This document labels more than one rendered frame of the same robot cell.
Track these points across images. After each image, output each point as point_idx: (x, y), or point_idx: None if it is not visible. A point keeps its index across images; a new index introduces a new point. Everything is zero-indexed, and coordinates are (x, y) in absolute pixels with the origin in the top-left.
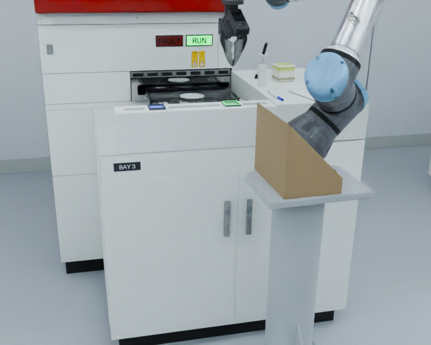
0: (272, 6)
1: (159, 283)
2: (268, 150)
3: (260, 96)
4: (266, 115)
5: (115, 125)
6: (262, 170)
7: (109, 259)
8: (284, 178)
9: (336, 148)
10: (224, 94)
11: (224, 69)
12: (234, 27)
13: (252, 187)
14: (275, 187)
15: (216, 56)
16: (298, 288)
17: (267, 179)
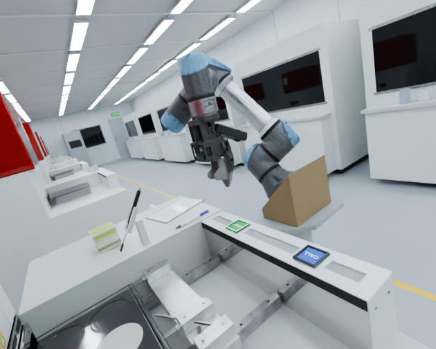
0: (181, 128)
1: None
2: (311, 192)
3: (178, 237)
4: (302, 172)
5: (383, 309)
6: (307, 214)
7: None
8: (329, 189)
9: None
10: (108, 309)
11: (16, 320)
12: (244, 133)
13: (325, 219)
14: (322, 206)
15: (0, 309)
16: None
17: (313, 212)
